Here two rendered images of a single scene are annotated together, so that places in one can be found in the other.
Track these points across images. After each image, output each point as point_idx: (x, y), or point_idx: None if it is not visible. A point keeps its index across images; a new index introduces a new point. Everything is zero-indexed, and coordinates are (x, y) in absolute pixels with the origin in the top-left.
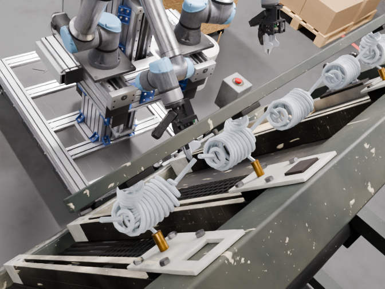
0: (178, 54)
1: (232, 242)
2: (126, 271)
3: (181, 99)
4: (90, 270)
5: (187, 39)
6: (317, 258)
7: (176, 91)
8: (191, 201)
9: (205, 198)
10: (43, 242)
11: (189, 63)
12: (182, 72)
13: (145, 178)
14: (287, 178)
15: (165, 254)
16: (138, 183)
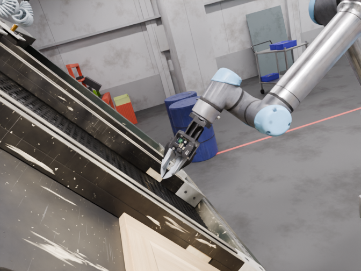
0: (272, 92)
1: None
2: (39, 62)
3: (195, 114)
4: (69, 84)
5: None
6: None
7: (197, 101)
8: (57, 86)
9: (43, 76)
10: (205, 197)
11: (265, 109)
12: (252, 113)
13: (260, 264)
14: None
15: (7, 27)
16: (21, 2)
